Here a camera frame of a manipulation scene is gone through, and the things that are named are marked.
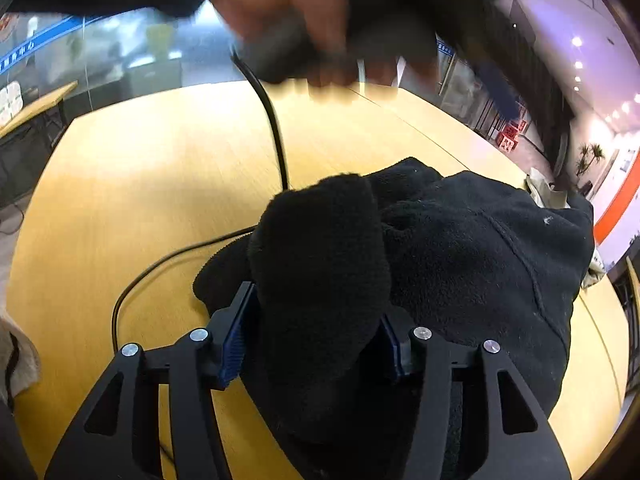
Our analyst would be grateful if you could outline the black fleece jacket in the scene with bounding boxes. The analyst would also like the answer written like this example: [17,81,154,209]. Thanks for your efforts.
[192,0,596,480]

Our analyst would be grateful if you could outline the black cable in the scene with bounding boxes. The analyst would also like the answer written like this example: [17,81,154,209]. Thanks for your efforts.
[111,226,258,356]
[230,45,291,191]

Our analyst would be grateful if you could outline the beige cloth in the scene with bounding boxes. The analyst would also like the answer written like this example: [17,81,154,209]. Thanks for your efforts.
[0,312,42,404]

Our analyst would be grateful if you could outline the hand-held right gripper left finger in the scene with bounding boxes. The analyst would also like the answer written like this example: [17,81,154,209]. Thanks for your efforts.
[44,281,257,480]

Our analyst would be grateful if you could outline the tall potted palm plant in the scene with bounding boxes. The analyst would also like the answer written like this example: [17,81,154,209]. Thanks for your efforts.
[575,142,606,179]

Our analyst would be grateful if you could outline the beige jacket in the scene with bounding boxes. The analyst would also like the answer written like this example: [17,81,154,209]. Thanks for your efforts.
[522,167,610,289]

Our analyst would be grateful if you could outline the orange pillar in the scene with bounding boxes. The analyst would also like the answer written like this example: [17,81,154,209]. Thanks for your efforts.
[594,150,640,244]

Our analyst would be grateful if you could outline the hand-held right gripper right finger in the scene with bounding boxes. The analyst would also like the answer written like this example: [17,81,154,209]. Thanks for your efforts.
[379,315,572,480]

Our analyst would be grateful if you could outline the stack of red boxes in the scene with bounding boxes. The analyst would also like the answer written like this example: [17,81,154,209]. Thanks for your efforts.
[492,117,529,154]

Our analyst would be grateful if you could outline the wooden office desk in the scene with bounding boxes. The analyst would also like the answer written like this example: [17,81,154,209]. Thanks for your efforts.
[0,80,79,139]

